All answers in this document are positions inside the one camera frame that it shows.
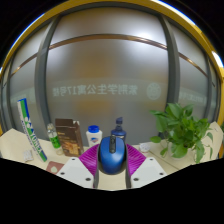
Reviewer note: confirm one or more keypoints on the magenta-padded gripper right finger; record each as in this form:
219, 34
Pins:
136, 160

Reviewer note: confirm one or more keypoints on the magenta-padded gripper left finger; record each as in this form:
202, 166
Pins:
87, 160

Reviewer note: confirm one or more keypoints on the blue computer mouse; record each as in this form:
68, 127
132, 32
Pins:
112, 155

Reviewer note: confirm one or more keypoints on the pastel floral mouse pad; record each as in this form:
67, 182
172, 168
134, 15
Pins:
54, 166

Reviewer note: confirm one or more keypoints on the white bottle with blue cap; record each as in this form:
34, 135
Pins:
94, 136

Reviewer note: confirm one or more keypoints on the brown cardboard box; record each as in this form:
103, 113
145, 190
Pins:
69, 138

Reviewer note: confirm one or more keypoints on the dark blue pump bottle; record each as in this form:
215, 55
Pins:
118, 130

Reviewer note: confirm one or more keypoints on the clear bottle green label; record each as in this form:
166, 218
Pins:
54, 138

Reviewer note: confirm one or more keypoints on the green potted plant white pot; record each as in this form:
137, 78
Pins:
181, 133

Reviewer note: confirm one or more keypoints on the small white packet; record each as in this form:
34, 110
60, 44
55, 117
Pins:
28, 155

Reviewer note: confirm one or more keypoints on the tall white green tube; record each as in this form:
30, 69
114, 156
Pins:
30, 128

